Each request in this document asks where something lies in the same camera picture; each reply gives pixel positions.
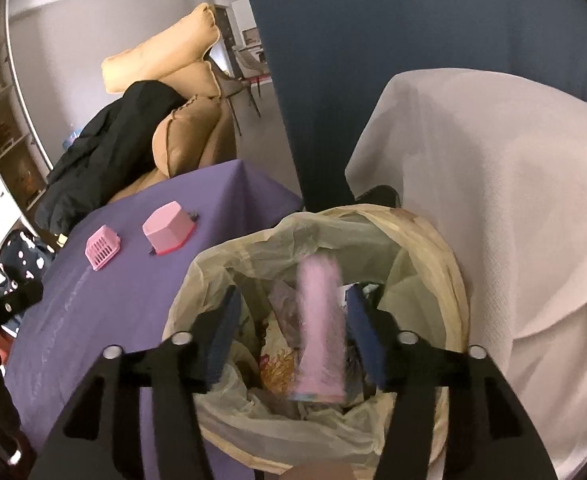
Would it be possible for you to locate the dark bag with white print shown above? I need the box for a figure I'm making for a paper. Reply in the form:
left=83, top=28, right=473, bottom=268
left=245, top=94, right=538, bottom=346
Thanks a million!
left=0, top=230, right=56, bottom=296

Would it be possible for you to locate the yellow patterned wrapper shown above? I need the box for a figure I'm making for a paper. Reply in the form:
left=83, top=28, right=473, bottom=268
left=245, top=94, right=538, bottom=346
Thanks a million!
left=258, top=347, right=299, bottom=391

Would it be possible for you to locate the small tan cushion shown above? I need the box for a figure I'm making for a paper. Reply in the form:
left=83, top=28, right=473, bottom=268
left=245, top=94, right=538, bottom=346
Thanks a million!
left=160, top=60, right=222, bottom=101

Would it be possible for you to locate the tan sofa seat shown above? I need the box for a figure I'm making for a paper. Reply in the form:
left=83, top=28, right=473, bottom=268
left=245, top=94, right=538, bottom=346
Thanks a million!
left=106, top=170, right=169, bottom=203

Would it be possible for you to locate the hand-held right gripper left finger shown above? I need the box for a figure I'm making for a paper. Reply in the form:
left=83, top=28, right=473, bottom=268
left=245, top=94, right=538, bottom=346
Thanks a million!
left=28, top=285, right=244, bottom=480

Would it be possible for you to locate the square tan cushion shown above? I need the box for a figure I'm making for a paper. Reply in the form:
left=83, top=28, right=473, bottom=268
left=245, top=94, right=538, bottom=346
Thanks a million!
left=152, top=94, right=236, bottom=178

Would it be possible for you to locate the small pink basket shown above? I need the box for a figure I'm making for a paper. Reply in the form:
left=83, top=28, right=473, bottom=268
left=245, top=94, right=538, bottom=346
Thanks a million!
left=84, top=224, right=122, bottom=272

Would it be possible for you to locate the long tan cushion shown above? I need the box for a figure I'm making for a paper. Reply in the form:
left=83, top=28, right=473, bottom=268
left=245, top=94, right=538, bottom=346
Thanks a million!
left=102, top=2, right=221, bottom=93

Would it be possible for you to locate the pink packet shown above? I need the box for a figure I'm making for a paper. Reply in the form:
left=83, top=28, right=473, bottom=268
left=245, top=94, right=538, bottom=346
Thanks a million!
left=293, top=255, right=348, bottom=403

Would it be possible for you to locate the grey dining chair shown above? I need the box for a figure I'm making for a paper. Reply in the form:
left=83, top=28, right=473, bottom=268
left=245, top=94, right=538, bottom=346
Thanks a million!
left=208, top=57, right=261, bottom=136

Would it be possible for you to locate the trash bin with yellow bag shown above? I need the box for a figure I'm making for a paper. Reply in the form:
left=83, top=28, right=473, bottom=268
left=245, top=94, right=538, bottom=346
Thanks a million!
left=163, top=204, right=471, bottom=476

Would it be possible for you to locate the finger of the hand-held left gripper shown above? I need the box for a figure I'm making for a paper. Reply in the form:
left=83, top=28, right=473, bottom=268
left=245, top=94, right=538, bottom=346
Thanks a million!
left=0, top=279, right=44, bottom=333

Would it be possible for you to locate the pink hexagonal box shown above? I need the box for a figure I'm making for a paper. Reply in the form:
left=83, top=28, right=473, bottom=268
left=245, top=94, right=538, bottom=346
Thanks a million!
left=142, top=201, right=197, bottom=257

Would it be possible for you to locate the black jacket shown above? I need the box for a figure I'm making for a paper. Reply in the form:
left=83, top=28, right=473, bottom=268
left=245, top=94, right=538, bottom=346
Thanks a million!
left=34, top=80, right=186, bottom=233

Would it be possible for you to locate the white shelf unit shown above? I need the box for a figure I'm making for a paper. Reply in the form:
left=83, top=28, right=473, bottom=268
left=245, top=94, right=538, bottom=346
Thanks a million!
left=0, top=0, right=54, bottom=221

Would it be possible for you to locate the blue partition screen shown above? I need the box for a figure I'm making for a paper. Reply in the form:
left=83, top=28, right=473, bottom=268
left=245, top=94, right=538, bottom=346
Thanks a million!
left=236, top=0, right=587, bottom=211

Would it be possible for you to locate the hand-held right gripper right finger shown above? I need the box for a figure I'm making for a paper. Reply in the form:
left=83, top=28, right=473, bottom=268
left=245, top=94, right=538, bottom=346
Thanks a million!
left=346, top=287, right=559, bottom=480

